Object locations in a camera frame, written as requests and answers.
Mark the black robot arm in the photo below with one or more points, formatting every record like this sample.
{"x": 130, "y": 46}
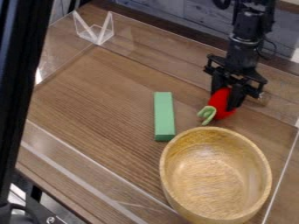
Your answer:
{"x": 253, "y": 22}

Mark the wooden oval bowl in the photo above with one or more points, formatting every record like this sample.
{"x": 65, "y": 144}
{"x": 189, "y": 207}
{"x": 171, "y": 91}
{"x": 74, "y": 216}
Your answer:
{"x": 215, "y": 176}

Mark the clear acrylic tray wall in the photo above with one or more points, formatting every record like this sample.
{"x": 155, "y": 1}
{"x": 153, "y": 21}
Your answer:
{"x": 89, "y": 188}

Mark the black metal frame base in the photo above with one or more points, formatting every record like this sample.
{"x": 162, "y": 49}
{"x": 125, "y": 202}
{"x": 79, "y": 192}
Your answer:
{"x": 25, "y": 20}

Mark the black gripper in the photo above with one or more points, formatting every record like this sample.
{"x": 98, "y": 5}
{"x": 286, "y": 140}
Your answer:
{"x": 247, "y": 82}

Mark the clear acrylic corner bracket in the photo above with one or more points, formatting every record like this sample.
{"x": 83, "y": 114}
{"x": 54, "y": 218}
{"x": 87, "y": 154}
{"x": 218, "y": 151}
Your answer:
{"x": 94, "y": 33}

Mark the green rectangular block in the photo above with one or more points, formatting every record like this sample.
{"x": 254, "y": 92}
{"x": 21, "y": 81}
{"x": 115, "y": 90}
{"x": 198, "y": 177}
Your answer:
{"x": 163, "y": 116}

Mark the red plush strawberry toy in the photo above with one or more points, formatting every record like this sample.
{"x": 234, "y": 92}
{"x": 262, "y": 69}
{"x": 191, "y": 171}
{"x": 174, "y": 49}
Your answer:
{"x": 215, "y": 110}

